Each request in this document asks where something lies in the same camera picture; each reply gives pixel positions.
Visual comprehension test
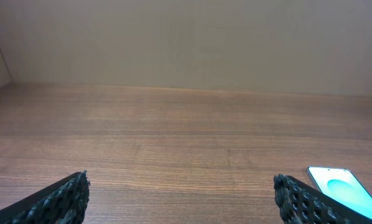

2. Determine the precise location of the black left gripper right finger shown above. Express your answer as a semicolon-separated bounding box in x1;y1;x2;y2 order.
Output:
274;174;372;224

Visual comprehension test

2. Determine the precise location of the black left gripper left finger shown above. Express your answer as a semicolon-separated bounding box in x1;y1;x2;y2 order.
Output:
0;170;90;224

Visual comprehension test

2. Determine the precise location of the smartphone with cyan screen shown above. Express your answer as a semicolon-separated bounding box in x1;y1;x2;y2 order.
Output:
307;166;372;219

